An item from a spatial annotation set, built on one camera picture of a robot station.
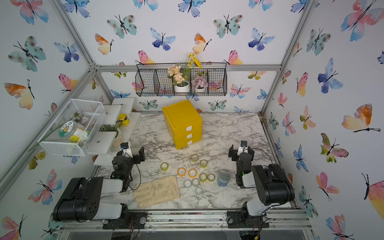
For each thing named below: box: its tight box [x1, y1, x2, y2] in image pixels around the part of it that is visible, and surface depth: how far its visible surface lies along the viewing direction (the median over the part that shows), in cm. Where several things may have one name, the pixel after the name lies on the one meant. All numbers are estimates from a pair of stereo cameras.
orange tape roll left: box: [177, 167, 187, 177], surface depth 92 cm
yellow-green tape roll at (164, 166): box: [160, 162, 169, 172], surface depth 93 cm
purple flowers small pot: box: [191, 76, 209, 93], surface depth 90 cm
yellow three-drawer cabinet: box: [162, 99, 203, 150], surface depth 92 cm
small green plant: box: [103, 124, 119, 137], surface depth 98 cm
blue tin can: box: [217, 170, 230, 188], surface depth 82 cm
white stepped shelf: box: [86, 97, 142, 167], surface depth 98 cm
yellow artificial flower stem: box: [187, 52, 203, 69], surface depth 84 cm
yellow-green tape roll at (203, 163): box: [200, 159, 208, 168], surface depth 95 cm
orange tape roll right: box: [188, 168, 198, 179], surface depth 91 cm
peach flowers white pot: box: [168, 64, 191, 93], surface depth 84 cm
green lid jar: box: [59, 120, 91, 144], surface depth 66 cm
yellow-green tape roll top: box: [190, 154, 199, 163], surface depth 97 cm
